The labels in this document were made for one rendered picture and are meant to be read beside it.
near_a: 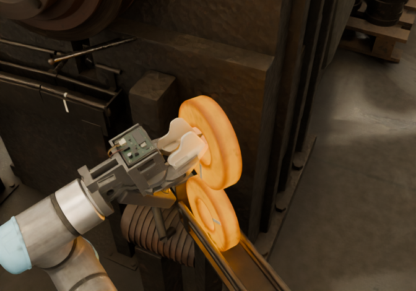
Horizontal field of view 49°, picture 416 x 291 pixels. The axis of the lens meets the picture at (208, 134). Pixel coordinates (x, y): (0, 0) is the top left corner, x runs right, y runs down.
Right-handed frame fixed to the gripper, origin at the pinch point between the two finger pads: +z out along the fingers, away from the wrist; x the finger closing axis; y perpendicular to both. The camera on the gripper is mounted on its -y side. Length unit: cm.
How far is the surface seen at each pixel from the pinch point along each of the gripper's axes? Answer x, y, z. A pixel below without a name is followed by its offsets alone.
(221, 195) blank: -2.3, -14.2, -2.3
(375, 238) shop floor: 3, -108, 46
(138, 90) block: 30.4, -11.8, -3.0
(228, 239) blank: -7.6, -19.6, -5.3
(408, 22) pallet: 86, -119, 148
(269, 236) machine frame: 20, -92, 13
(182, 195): 7.7, -22.4, -7.7
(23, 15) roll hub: 39.2, 11.3, -15.1
